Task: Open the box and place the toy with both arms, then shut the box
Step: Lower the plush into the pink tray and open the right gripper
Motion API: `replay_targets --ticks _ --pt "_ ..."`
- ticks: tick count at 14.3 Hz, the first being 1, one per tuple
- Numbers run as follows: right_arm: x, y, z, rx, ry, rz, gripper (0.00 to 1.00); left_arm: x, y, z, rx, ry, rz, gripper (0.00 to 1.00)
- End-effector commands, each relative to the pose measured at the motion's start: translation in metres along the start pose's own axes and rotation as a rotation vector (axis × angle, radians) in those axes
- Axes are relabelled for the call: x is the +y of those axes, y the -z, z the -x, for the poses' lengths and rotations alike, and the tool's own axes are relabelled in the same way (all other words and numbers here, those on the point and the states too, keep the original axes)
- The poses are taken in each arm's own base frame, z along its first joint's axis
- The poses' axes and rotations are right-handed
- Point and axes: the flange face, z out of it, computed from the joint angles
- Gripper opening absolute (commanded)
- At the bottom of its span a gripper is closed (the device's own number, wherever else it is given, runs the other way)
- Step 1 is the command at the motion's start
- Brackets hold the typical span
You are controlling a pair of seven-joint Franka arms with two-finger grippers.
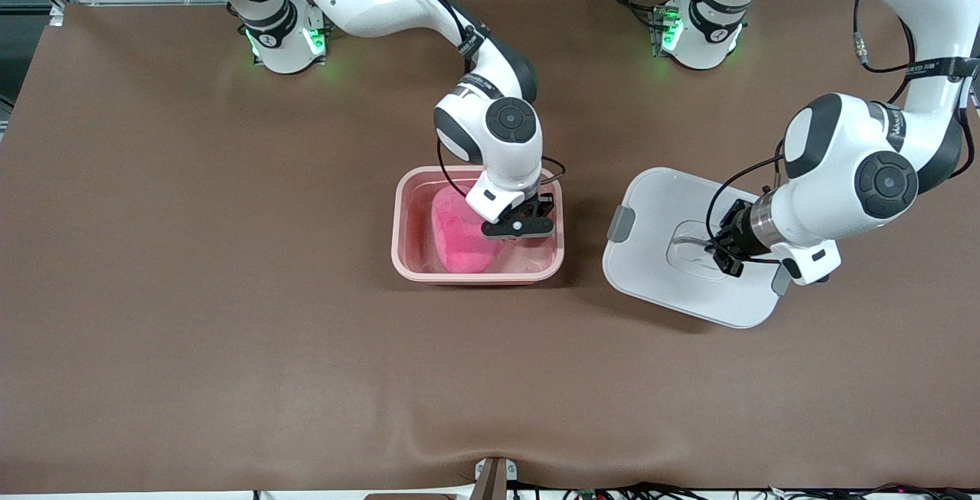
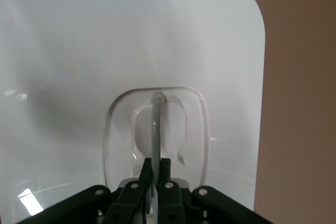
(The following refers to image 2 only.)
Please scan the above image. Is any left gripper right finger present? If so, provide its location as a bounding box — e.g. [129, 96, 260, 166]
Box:
[158, 157, 272, 224]

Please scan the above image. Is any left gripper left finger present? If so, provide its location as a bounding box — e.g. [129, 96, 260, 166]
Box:
[15, 157, 153, 224]

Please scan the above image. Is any grey lid handle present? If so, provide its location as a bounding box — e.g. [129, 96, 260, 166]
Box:
[149, 91, 166, 222]

